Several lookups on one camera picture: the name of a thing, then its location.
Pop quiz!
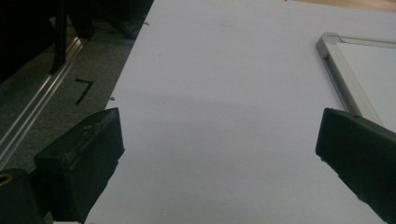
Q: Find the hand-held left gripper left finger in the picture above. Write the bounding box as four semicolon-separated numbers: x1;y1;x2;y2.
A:
33;106;126;224

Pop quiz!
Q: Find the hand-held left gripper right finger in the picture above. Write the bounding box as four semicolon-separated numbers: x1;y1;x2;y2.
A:
315;106;396;224

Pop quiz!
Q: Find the black tape floor mark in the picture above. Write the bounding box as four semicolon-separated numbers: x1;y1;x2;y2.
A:
74;77;94;106

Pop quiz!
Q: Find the metal-framed whiteboard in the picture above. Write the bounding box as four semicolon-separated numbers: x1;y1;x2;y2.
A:
315;31;396;133

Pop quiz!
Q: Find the black metal stand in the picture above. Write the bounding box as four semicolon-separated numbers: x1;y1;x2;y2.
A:
49;0;69;77

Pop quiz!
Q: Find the wooden table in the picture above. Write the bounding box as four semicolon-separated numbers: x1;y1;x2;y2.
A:
292;0;396;14

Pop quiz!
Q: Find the aluminium floor rail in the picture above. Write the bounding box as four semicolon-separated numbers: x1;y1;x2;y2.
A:
0;36;84;172

